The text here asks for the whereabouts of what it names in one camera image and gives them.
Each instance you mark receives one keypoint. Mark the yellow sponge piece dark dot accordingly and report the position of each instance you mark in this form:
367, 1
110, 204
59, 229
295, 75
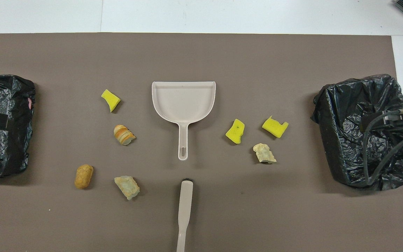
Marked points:
235, 132

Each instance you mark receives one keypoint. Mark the pale ridged pastry toy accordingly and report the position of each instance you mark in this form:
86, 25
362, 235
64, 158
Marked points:
127, 187

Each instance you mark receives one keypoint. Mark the yellow wedge sponge piece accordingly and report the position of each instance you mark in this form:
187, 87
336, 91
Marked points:
110, 98

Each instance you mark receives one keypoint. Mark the beige plastic dustpan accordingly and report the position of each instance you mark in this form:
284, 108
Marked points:
183, 101

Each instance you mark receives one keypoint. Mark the brown round bun toy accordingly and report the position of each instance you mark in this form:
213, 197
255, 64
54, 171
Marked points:
83, 176

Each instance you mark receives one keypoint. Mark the orange striped croissant toy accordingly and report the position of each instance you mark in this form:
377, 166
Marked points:
122, 134

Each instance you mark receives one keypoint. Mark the brown table mat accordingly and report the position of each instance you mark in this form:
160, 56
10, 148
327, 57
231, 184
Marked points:
222, 56

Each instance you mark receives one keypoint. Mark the beige hand brush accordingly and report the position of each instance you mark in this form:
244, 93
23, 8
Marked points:
185, 199

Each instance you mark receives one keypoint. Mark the black bag lined bin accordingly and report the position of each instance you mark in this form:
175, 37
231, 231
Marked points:
348, 140

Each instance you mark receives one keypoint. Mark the yellow notched sponge piece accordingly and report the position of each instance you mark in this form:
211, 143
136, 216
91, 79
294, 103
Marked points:
274, 126

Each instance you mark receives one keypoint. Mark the pale lumpy pastry toy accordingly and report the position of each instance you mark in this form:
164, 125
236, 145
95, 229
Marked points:
264, 153

